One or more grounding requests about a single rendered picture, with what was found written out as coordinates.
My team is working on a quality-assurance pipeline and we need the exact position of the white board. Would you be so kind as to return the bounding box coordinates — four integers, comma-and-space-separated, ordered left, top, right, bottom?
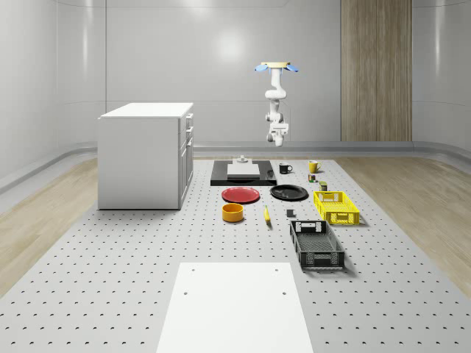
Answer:
156, 262, 315, 353

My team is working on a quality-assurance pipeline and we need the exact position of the yellow basket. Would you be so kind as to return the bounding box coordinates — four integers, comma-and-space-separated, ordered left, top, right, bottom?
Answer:
313, 190, 361, 226

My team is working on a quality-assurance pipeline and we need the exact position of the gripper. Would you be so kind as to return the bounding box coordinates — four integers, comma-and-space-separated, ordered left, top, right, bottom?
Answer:
270, 117, 290, 135

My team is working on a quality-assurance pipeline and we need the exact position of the yellow bowl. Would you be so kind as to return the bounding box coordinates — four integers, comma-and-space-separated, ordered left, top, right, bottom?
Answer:
222, 203, 244, 223

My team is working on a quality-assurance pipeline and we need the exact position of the white cabinet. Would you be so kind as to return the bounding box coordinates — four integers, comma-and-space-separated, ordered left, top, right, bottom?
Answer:
97, 102, 195, 211

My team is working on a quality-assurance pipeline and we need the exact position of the black stove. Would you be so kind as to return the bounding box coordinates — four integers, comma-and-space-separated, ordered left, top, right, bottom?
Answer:
210, 155, 278, 187

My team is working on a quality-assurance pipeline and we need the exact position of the dark grey basket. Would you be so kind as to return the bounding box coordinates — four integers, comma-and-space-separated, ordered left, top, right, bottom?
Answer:
288, 219, 347, 271

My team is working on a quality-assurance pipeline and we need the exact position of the red plate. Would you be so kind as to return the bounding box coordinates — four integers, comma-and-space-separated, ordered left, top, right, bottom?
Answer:
221, 186, 261, 204

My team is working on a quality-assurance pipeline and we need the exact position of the black plate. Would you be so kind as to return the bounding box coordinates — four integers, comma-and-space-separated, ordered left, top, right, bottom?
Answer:
269, 184, 310, 202

